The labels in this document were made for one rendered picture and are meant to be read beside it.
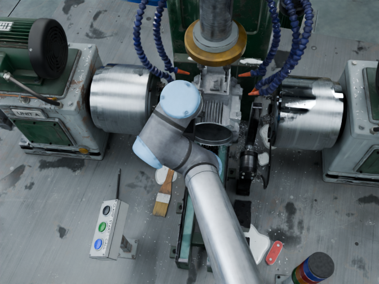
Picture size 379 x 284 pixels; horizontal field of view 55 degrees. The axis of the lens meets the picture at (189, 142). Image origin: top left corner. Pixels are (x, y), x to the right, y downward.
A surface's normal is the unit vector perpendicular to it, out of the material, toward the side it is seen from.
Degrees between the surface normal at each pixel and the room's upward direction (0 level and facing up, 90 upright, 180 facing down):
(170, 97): 25
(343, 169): 89
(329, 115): 36
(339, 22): 0
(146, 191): 0
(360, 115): 0
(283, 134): 73
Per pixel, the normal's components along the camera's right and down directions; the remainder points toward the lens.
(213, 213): -0.30, -0.73
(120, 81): -0.06, -0.40
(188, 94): -0.06, -0.06
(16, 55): -0.13, 0.53
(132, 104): -0.12, 0.25
